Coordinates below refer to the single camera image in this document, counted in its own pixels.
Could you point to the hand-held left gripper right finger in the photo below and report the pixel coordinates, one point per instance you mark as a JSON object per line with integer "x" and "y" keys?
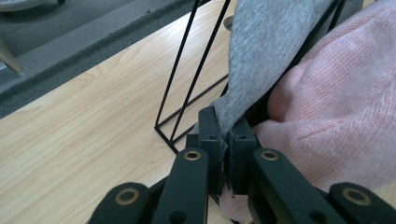
{"x": 243, "y": 146}

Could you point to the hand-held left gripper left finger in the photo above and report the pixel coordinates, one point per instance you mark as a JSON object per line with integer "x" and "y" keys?
{"x": 207, "y": 137}

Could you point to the pink knit beanie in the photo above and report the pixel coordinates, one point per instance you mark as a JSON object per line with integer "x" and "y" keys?
{"x": 327, "y": 109}

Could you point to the grey knit beanie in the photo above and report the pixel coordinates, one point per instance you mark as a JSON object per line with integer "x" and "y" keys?
{"x": 264, "y": 46}

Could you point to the white round base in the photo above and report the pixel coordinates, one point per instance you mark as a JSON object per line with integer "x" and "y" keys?
{"x": 25, "y": 3}

